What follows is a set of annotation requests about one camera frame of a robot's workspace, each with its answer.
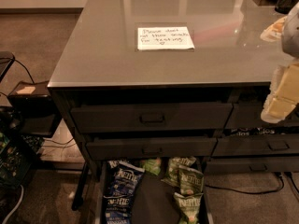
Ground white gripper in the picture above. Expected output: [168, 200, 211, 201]
[261, 63, 299, 123]

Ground green rice chip bag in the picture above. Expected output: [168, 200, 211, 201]
[140, 158, 162, 175]

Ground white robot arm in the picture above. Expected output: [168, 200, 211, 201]
[260, 3, 299, 123]

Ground dark top right drawer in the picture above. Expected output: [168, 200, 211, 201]
[225, 103, 299, 129]

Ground dark drawer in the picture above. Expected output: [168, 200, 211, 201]
[205, 156, 299, 174]
[225, 103, 299, 129]
[86, 136, 217, 160]
[212, 134, 299, 157]
[70, 103, 233, 133]

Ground dark snack bags in drawer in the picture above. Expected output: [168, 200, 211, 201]
[225, 127, 299, 136]

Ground dark middle right drawer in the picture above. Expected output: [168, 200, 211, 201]
[212, 134, 299, 157]

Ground dark bottom right drawer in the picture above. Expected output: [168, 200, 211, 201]
[205, 156, 299, 174]

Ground dark top left drawer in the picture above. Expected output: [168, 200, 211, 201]
[70, 103, 233, 133]

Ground dark middle left drawer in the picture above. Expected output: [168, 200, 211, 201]
[86, 136, 217, 160]

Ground green Kettle bag middle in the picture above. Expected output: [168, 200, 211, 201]
[178, 165, 204, 195]

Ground green kettle bag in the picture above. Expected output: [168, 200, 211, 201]
[174, 192, 203, 224]
[162, 157, 196, 187]
[178, 165, 204, 195]

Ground green Kettle bag rear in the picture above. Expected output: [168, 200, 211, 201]
[162, 157, 196, 187]

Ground green Kettle bag front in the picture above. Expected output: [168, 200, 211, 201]
[174, 192, 203, 224]

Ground blue Kettle chip bag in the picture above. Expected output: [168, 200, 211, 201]
[105, 161, 145, 205]

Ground blue Kettle bag rear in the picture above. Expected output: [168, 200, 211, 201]
[107, 160, 121, 169]

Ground blue Kettle bag front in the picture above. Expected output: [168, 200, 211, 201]
[105, 196, 131, 224]

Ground white handwritten paper note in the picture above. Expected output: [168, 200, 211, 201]
[137, 27, 194, 50]

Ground black box with label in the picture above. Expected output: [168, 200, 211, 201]
[8, 81, 62, 137]

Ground green crate of snacks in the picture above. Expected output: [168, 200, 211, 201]
[0, 133, 43, 189]

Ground black floor cable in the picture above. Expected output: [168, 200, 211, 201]
[205, 172, 285, 195]

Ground white cable on floor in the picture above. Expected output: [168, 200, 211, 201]
[1, 184, 25, 224]

